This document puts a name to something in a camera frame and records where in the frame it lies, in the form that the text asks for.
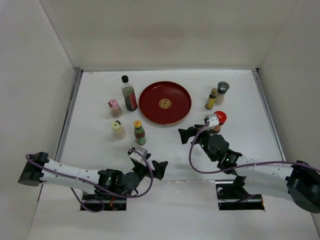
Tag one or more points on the pink cap spice shaker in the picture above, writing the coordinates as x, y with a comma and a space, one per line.
115, 108

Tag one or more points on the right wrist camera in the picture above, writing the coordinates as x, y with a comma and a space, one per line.
211, 121

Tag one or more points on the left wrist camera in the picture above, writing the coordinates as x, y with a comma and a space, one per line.
138, 154

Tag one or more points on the grey cap pepper grinder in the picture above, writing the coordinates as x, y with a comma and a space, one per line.
222, 88

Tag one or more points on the small yellow label bottle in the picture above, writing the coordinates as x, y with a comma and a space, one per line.
211, 99

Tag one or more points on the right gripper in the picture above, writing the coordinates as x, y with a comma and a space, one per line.
185, 134

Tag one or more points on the yellow cap spice shaker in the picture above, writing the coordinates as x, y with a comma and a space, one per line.
118, 130

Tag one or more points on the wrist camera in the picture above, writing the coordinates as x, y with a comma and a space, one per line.
211, 121
138, 154

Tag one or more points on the tall dark soy sauce bottle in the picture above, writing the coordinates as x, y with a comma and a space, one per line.
128, 94

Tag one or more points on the red round lacquer tray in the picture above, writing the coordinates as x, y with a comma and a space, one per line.
165, 103

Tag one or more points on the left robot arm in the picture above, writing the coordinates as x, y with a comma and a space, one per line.
40, 169

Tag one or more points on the red lid sauce jar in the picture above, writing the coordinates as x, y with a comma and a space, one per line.
222, 117

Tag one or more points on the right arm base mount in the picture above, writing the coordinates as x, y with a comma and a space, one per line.
232, 196

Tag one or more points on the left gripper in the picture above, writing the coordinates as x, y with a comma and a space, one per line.
159, 168

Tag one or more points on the green label sauce bottle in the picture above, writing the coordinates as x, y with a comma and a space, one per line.
139, 133

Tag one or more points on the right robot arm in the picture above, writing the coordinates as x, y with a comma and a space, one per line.
297, 181

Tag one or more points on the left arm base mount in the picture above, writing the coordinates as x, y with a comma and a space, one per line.
96, 203

